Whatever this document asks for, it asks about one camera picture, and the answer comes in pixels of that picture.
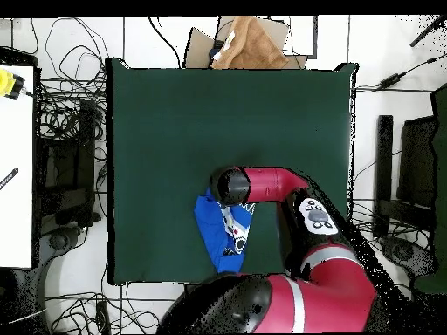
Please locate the blue shirt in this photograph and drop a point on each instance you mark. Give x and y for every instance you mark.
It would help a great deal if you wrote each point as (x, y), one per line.
(209, 226)

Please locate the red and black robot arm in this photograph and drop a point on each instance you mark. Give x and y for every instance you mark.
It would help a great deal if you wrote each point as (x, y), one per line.
(331, 296)

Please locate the dark green table cloth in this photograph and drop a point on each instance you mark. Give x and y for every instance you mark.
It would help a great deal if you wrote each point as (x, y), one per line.
(157, 104)

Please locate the cardboard box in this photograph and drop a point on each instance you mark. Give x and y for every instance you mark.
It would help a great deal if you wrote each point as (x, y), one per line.
(199, 49)

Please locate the brown towel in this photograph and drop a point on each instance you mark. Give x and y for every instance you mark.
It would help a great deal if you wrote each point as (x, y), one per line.
(251, 49)

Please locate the black chair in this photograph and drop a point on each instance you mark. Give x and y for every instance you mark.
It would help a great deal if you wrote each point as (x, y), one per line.
(417, 160)

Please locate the white table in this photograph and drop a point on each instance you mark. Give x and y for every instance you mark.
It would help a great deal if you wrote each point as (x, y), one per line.
(15, 157)

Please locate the black marker pen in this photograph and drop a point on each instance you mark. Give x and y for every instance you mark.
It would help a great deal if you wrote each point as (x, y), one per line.
(8, 178)

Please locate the yellow and black tool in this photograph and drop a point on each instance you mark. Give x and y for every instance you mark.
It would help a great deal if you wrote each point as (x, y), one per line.
(7, 83)

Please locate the black rod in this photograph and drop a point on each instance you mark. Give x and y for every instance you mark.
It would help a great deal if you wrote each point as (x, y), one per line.
(427, 31)

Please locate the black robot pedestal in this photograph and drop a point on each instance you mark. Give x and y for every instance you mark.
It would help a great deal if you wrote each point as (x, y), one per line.
(190, 288)

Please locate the black metal frame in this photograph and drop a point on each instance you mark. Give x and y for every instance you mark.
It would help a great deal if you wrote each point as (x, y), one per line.
(85, 157)

